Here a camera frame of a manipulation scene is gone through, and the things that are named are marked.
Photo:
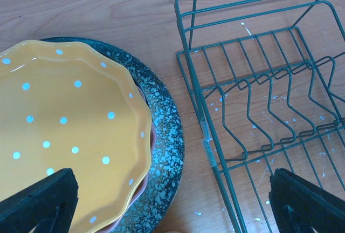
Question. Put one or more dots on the dark speckled stone plate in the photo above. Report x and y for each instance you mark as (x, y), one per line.
(167, 161)

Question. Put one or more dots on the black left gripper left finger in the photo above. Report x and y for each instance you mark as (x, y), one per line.
(46, 206)

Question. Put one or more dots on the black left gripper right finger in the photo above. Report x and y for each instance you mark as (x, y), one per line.
(300, 206)

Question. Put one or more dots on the green wire dish rack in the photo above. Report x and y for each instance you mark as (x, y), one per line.
(266, 79)

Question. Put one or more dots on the yellow polka dot plate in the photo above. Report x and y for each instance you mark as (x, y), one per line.
(65, 105)

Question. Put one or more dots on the pink scalloped plate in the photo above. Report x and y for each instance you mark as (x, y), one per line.
(142, 186)

